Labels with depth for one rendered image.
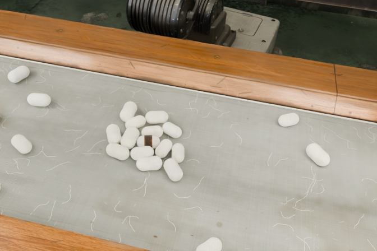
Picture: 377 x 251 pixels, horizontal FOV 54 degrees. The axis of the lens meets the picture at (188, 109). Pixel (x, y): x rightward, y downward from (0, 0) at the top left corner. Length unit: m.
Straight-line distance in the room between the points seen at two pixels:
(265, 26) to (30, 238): 1.11
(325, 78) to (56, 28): 0.50
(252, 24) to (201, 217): 0.99
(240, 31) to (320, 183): 0.86
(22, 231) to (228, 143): 0.29
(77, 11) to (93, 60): 1.77
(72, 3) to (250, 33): 1.48
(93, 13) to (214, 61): 1.80
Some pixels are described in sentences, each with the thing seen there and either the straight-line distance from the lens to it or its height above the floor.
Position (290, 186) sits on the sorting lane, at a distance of 0.53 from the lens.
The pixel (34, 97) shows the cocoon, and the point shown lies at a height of 0.76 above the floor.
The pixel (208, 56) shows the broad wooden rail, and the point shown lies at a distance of 0.68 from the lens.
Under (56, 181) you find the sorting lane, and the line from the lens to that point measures 0.53.
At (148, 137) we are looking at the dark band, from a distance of 0.53.
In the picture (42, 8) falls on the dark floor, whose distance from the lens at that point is 2.53.
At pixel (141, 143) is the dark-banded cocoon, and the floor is 0.76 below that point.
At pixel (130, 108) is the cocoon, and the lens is 0.58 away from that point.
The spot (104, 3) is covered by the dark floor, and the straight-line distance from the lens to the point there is 2.52.
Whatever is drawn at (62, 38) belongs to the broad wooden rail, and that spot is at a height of 0.76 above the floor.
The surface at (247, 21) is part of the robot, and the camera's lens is 1.40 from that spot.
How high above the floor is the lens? 1.15
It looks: 43 degrees down
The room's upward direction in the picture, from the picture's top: 4 degrees clockwise
